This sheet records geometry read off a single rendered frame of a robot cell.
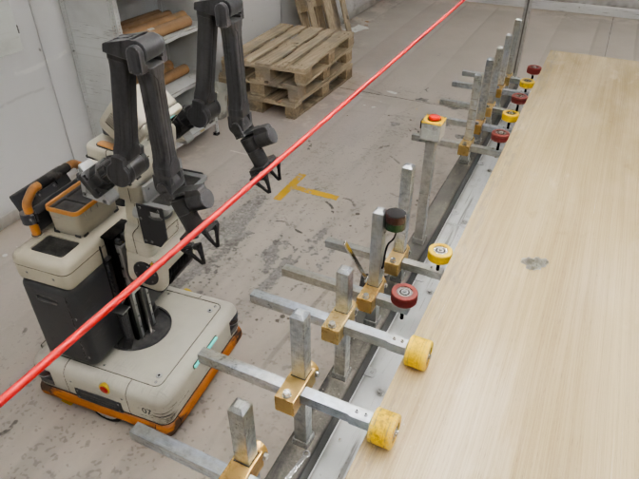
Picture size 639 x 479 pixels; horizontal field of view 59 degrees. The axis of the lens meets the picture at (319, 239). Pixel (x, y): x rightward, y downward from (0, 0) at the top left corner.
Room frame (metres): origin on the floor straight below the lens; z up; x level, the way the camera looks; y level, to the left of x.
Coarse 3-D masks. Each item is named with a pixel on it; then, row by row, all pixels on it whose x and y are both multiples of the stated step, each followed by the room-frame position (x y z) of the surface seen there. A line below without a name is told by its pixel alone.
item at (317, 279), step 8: (288, 264) 1.46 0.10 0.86; (288, 272) 1.43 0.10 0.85; (296, 272) 1.42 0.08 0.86; (304, 272) 1.42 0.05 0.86; (312, 272) 1.42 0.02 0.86; (304, 280) 1.40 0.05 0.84; (312, 280) 1.39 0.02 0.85; (320, 280) 1.38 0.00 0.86; (328, 280) 1.38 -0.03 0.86; (328, 288) 1.37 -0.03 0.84; (360, 288) 1.34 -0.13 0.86; (384, 296) 1.30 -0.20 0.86; (376, 304) 1.29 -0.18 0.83; (384, 304) 1.28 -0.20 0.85; (392, 304) 1.27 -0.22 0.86; (400, 312) 1.26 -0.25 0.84; (408, 312) 1.26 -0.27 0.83
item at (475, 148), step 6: (414, 132) 2.57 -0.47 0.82; (414, 138) 2.54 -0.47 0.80; (438, 144) 2.49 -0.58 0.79; (444, 144) 2.47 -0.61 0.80; (450, 144) 2.46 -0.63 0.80; (456, 144) 2.45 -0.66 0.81; (474, 144) 2.43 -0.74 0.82; (474, 150) 2.41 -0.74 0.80; (480, 150) 2.40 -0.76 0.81; (486, 150) 2.39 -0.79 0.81; (492, 150) 2.37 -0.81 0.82; (498, 150) 2.37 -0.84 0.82; (498, 156) 2.36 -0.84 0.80
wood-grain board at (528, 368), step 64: (576, 64) 3.35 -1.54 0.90; (576, 128) 2.43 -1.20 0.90; (512, 192) 1.86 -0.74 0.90; (576, 192) 1.86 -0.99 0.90; (512, 256) 1.45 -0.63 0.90; (576, 256) 1.45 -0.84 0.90; (448, 320) 1.15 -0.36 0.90; (512, 320) 1.15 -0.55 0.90; (576, 320) 1.15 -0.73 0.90; (448, 384) 0.93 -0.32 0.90; (512, 384) 0.93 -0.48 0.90; (576, 384) 0.93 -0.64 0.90; (448, 448) 0.75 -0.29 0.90; (512, 448) 0.75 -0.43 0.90; (576, 448) 0.75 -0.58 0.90
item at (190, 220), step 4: (192, 212) 1.36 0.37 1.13; (196, 212) 1.37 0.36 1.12; (184, 216) 1.35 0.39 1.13; (188, 216) 1.35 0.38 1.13; (192, 216) 1.36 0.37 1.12; (196, 216) 1.36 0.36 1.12; (200, 216) 1.38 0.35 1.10; (184, 220) 1.35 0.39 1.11; (188, 220) 1.35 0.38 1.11; (192, 220) 1.35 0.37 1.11; (196, 220) 1.36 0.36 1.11; (200, 220) 1.36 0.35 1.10; (184, 224) 1.35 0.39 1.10; (188, 224) 1.34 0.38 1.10; (192, 224) 1.35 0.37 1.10; (196, 224) 1.35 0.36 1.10; (184, 228) 1.35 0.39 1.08; (188, 228) 1.34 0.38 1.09; (192, 228) 1.34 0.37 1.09; (184, 232) 1.36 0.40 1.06; (188, 232) 1.34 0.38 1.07; (184, 236) 1.33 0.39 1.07
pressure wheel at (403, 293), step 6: (396, 288) 1.29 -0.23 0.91; (402, 288) 1.29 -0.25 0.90; (408, 288) 1.29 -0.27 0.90; (414, 288) 1.29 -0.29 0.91; (396, 294) 1.26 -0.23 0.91; (402, 294) 1.26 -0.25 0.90; (408, 294) 1.26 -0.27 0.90; (414, 294) 1.26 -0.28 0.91; (396, 300) 1.24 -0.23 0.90; (402, 300) 1.23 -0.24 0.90; (408, 300) 1.23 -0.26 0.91; (414, 300) 1.24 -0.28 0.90; (402, 306) 1.23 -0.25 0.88; (408, 306) 1.23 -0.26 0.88; (402, 318) 1.27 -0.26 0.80
